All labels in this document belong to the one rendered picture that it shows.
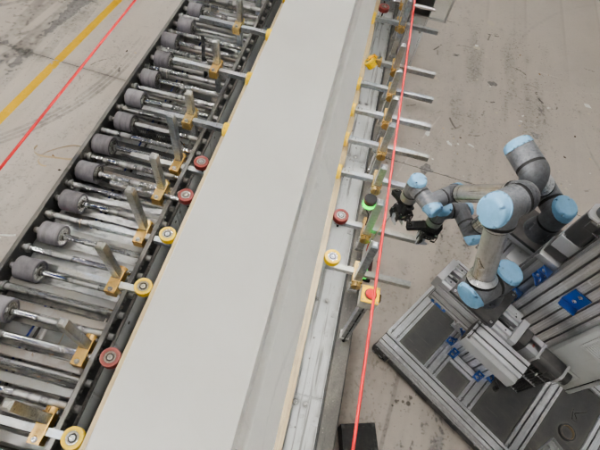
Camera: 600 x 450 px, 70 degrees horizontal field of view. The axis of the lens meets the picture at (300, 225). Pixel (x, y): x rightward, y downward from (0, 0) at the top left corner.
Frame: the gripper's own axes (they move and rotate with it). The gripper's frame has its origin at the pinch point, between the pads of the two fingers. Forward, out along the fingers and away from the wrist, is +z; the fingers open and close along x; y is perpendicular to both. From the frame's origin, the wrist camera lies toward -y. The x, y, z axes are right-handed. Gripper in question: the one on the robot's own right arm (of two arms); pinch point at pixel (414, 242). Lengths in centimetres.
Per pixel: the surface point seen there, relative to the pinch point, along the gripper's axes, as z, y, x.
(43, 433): -3, -134, -126
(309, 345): 21, -42, -61
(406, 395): 83, 27, -57
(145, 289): -8, -120, -64
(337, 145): -153, -54, -93
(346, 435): 71, -8, -89
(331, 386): 13, -29, -79
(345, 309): 13, -28, -41
